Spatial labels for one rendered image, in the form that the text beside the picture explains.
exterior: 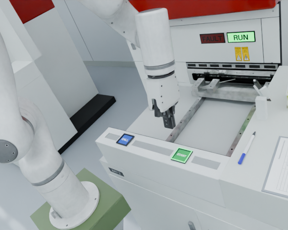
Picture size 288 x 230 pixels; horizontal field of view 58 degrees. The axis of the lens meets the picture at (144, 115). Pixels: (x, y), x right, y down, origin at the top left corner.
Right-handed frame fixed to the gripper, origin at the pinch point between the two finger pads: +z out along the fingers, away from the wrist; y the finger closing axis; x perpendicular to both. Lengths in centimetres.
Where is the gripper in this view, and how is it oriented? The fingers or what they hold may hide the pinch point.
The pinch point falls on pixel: (169, 121)
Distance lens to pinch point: 78.3
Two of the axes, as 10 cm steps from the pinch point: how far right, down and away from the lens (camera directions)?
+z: 1.9, 8.8, 4.3
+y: -6.1, 4.5, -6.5
